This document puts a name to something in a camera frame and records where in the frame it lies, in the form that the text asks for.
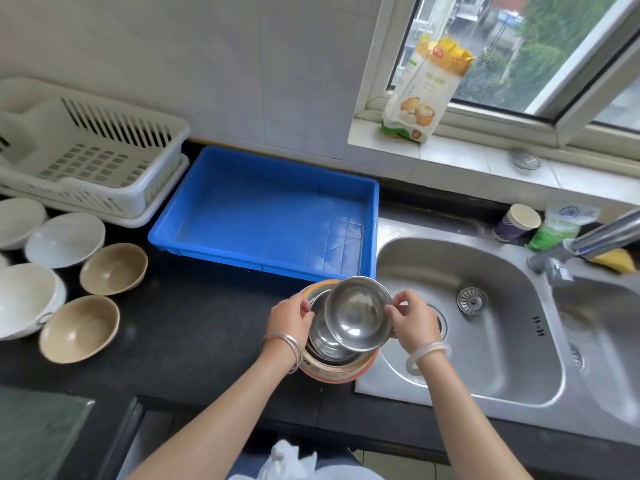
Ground person's right hand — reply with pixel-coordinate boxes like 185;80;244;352
383;289;443;355

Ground person's left hand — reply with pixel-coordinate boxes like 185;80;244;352
263;293;316;355

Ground cream bowl with orange rim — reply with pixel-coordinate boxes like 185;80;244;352
299;278;382;378

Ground pink rimmed elephant print bowl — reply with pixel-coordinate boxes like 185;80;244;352
299;344;382;385

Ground blue plastic tray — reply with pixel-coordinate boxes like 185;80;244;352
147;145;381;283

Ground tan bowl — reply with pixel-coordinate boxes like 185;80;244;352
39;294;121;365
79;242;149;297

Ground white bowl with dark mark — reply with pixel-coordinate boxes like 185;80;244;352
0;263;67;341

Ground white plastic dish rack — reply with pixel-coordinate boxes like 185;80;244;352
0;77;192;221

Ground person's left forearm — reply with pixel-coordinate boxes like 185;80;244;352
127;362;301;480

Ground person's right forearm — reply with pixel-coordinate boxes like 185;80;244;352
415;354;533;480

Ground black countertop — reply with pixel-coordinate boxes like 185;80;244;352
0;139;640;480

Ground person's white shirt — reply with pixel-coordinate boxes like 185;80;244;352
227;439;386;480

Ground person's blue trousers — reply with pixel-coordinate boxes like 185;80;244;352
225;447;361;480

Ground silver wrist bangle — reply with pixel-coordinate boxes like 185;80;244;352
259;332;305;375

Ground white jade bangle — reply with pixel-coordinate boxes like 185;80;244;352
405;341;453;378

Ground metal sink strainer plug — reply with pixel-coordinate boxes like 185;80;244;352
455;286;489;317

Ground stainless steel double sink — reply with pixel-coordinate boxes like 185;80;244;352
355;217;640;448

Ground purple paper cup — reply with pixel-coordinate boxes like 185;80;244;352
493;203;543;244

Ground green detergent pouch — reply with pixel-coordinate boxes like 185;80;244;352
527;200;601;253

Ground white tiled window sill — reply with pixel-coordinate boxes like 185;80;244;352
347;117;640;208

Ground chrome faucet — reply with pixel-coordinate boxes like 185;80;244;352
526;208;640;288

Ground yellow sponge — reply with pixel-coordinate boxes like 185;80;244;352
587;248;639;275

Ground white and yellow flour bag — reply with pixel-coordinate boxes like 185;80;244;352
381;34;476;144

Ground steel wire scrubber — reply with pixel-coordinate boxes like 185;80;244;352
507;147;543;173

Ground white window frame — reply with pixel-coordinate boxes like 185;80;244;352
355;0;640;161

